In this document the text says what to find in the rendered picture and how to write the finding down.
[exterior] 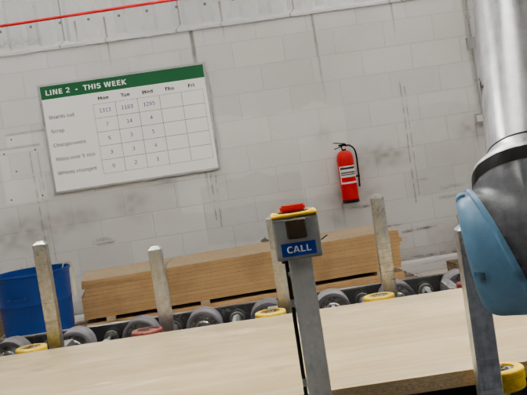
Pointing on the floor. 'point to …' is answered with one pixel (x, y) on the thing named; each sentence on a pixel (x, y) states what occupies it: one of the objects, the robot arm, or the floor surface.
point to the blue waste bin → (35, 315)
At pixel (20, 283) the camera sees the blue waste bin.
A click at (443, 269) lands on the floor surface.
